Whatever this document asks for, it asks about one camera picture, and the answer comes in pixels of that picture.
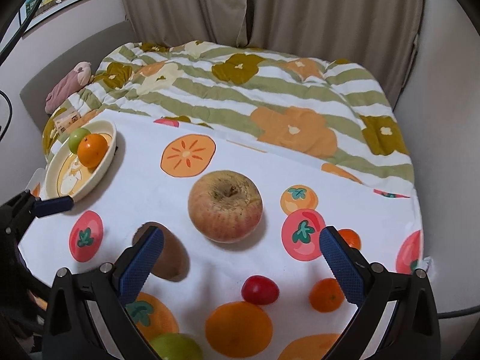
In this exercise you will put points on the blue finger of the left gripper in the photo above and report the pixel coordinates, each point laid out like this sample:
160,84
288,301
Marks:
44,208

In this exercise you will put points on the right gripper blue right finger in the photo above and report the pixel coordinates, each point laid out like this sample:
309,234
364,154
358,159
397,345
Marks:
348,265

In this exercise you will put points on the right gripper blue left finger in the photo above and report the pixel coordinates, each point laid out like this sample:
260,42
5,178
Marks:
134,265

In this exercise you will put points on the brown kiwi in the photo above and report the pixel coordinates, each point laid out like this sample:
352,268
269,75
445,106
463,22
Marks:
173,264

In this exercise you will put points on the small orange mandarin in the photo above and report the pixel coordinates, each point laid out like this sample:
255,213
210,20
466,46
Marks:
326,296

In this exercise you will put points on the small green apple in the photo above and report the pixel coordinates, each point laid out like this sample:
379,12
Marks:
176,346

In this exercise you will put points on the red cherry tomato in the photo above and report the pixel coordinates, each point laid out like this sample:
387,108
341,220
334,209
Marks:
260,290

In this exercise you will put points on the large red-yellow apple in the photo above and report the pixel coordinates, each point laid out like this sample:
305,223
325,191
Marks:
225,206

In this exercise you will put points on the cream ceramic bowl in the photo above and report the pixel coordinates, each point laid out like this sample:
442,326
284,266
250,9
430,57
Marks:
76,174

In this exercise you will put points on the large orange in bowl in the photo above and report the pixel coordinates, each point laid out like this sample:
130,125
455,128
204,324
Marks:
92,149

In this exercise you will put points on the white fruit print cloth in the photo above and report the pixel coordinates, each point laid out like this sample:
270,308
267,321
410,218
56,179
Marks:
241,274

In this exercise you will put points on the green apple in bowl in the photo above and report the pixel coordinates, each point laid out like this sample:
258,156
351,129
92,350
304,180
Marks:
76,137

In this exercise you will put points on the grey bed headboard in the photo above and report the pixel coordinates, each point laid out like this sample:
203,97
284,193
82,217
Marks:
92,50

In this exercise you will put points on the pink plush toy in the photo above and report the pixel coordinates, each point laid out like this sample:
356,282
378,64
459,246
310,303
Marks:
78,78

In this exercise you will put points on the green striped floral quilt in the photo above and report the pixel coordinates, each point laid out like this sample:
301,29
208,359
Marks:
335,112

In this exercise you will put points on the beige curtains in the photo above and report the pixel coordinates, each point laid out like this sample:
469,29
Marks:
378,34

